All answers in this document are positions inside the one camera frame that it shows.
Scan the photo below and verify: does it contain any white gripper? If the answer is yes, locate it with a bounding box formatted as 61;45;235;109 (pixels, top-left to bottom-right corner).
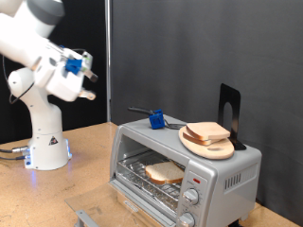
32;44;99;103

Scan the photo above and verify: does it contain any metal fork with blue block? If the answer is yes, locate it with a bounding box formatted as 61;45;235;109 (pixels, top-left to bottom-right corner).
127;105;186;130

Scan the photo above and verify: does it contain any white bread slice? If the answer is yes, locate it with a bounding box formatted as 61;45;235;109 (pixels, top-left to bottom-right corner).
186;121;232;142
182;131;221;147
144;161;186;185

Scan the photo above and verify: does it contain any glass oven door with handle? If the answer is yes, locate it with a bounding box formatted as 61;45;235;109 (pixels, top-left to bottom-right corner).
64;179;178;227

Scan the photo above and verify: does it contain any wooden block under oven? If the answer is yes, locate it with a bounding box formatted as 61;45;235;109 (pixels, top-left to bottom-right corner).
116;192;165;227

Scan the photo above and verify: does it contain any silver oven knob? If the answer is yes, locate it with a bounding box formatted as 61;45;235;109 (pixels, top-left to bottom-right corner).
183;188;201;206
177;212;197;227

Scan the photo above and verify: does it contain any silver toaster oven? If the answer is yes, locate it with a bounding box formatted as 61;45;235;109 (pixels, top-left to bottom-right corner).
108;113;263;227

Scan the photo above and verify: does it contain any metal pole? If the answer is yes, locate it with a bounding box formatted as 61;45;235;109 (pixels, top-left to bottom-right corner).
104;0;114;123

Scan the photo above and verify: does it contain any round wooden cutting board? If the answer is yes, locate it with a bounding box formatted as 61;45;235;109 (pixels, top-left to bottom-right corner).
178;125;236;161

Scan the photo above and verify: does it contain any black metal bookend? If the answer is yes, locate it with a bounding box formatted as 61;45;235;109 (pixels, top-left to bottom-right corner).
217;82;248;151

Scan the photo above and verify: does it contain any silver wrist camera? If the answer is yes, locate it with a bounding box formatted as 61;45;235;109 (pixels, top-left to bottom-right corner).
80;51;95;73

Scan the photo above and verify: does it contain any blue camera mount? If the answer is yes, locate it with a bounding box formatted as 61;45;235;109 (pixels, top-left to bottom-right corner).
64;58;83;76

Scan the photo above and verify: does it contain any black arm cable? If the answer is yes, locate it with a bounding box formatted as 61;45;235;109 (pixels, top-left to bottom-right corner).
2;55;36;105

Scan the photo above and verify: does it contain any black cable with silver connector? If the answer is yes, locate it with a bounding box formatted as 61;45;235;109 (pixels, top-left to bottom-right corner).
0;146;32;155

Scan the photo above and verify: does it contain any wire oven rack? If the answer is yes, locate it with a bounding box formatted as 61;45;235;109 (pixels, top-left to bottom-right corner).
116;149;187;213

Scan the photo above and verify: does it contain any black base cable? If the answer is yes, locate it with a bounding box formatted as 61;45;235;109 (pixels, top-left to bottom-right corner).
0;155;27;162

